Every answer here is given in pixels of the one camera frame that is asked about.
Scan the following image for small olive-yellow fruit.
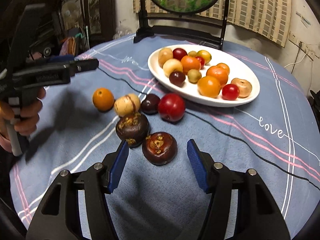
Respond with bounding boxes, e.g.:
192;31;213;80
188;51;197;57

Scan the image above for tan persimmon fruit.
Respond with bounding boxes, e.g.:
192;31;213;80
231;78;252;98

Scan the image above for red cherry tomato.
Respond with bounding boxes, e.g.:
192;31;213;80
222;84;240;100

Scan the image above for person's left hand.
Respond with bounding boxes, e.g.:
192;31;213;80
1;87;46;156

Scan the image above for large orange on cloth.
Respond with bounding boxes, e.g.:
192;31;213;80
92;88;114;112

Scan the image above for dark wooden cabinet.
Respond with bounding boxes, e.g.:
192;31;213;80
1;0;116;61

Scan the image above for beige striped pepino melon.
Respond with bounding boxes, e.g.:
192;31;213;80
114;94;140;117

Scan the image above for small dark plum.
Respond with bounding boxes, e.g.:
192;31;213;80
140;94;160;115

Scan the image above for brown mangosteen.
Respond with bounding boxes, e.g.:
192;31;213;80
142;132;177;166
116;112;150;148

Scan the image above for large yellow pepino melon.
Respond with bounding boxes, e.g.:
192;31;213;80
158;48;173;68

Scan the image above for blue striped tablecloth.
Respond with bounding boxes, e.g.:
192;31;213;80
10;36;319;239

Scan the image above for pale yellow round fruit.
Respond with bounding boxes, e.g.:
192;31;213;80
162;59;183;77

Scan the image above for dark red cherry plum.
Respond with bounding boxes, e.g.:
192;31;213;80
169;70;185;87

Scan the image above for large red plum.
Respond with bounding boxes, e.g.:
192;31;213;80
158;93;185;122

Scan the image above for dimpled orange mandarin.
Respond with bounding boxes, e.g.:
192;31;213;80
181;55;201;75

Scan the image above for olive green small fruit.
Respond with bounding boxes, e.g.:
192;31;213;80
187;69;202;83

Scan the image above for white oval plate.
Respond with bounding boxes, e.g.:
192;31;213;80
148;44;260;107

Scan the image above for yellow-green orange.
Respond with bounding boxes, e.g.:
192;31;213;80
197;50;212;64

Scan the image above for round goldfish screen ornament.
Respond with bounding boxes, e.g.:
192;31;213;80
133;0;230;50

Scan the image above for orange fruit in plate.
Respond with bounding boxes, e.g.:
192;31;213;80
197;76;221;98

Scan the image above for smooth orange fruit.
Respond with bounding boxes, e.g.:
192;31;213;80
216;63;230;74

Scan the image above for wall power socket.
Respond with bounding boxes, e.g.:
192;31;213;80
289;31;319;60

